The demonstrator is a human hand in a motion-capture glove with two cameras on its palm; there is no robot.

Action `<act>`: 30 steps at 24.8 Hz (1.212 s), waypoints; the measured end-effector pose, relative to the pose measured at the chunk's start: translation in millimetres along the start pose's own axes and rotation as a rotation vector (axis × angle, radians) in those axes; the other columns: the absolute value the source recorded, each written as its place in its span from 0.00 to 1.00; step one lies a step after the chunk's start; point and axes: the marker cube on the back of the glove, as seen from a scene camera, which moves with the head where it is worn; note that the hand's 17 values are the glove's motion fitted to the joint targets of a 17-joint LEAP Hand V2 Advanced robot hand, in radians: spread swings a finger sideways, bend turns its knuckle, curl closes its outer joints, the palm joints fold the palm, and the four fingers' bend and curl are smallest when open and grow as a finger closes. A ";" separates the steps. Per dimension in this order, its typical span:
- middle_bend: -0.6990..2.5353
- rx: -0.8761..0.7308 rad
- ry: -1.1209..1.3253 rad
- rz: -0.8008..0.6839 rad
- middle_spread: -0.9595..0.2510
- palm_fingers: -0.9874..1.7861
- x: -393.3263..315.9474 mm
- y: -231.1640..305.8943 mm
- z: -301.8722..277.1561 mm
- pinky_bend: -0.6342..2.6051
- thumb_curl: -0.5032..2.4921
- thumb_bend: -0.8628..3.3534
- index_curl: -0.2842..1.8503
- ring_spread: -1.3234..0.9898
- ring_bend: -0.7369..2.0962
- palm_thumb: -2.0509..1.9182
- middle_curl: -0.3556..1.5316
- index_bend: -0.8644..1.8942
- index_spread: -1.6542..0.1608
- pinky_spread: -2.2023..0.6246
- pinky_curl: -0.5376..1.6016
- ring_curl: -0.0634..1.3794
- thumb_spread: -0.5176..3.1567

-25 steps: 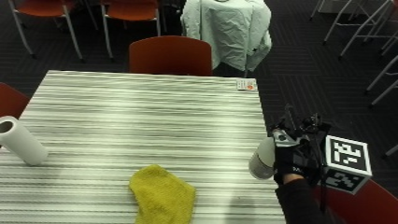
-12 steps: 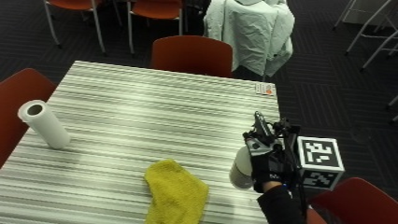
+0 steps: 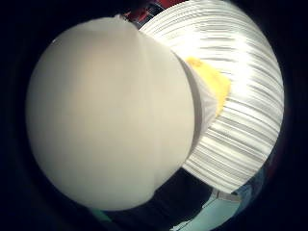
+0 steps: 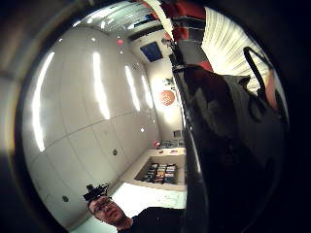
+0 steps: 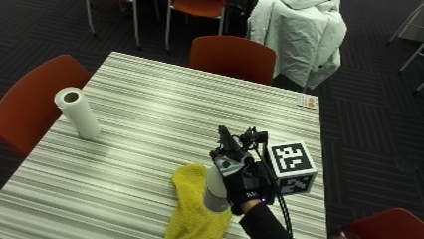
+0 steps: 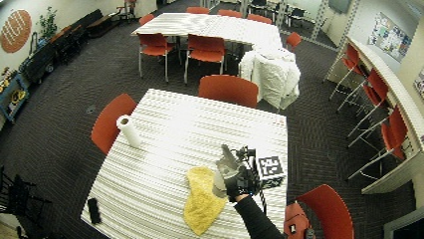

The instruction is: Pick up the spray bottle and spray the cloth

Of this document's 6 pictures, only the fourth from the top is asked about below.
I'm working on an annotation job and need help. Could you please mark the dark glossy bottle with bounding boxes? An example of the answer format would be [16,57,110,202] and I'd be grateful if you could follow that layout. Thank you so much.
[172,63,286,233]

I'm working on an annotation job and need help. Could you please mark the white slatted blinds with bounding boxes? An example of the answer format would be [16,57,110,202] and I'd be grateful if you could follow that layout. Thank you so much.
[200,7,272,95]

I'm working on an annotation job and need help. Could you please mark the row of books in shelf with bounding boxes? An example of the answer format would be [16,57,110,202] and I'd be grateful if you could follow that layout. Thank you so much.
[142,162,178,184]

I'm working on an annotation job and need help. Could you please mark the blue ceiling screen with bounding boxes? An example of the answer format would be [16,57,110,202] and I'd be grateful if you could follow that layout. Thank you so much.
[139,41,164,63]

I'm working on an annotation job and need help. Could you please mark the person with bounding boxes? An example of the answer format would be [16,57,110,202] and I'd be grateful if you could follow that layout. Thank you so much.
[86,195,188,233]

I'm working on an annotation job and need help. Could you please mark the dark-framed glasses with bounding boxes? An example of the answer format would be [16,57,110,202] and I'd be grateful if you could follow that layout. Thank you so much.
[91,198,115,214]

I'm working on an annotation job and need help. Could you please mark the orange round wall sign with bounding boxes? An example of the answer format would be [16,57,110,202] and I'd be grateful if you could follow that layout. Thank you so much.
[158,89,176,107]

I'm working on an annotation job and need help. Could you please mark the black camera stand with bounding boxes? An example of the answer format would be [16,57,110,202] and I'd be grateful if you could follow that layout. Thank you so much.
[160,38,187,73]

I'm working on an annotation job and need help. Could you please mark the red wall panel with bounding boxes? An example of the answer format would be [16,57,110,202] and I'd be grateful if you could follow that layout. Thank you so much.
[161,0,207,42]

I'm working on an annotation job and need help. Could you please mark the black head-mounted camera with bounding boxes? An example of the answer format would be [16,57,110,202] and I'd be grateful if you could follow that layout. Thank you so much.
[83,183,111,202]

